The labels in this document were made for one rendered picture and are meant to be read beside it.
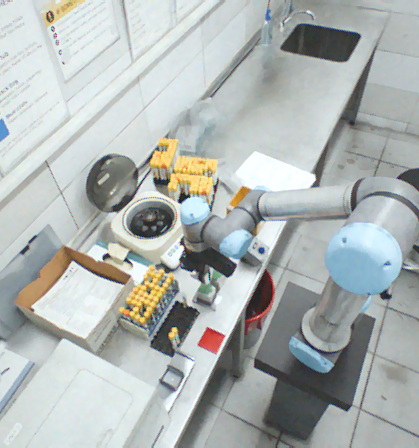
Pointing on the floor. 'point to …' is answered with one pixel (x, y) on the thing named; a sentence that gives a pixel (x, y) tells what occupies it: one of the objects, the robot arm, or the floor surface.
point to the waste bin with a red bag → (263, 301)
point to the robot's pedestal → (295, 410)
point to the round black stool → (417, 177)
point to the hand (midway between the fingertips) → (208, 282)
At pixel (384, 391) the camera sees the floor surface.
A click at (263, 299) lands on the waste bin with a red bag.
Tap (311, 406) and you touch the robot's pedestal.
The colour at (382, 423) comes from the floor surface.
